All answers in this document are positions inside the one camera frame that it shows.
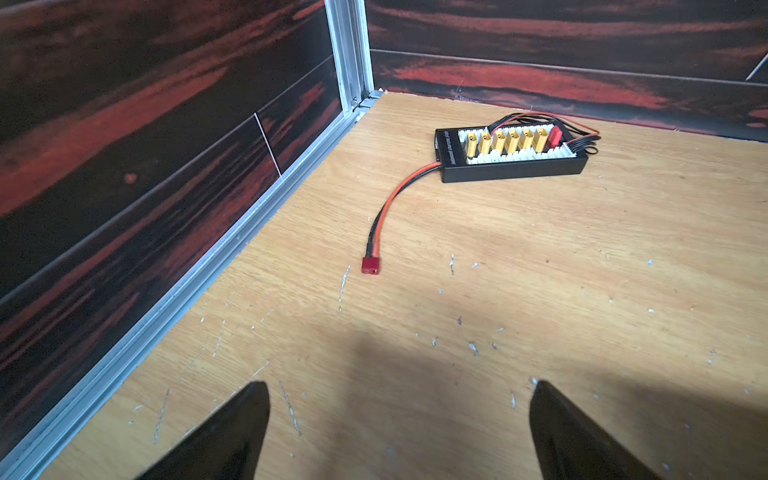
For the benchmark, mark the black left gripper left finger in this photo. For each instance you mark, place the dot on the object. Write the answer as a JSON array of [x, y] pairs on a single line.
[[226, 446]]

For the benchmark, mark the black battery pack with wires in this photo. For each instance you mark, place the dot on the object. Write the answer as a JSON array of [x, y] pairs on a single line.
[[519, 145]]

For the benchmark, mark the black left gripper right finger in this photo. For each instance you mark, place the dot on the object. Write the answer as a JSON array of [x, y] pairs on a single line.
[[570, 445]]

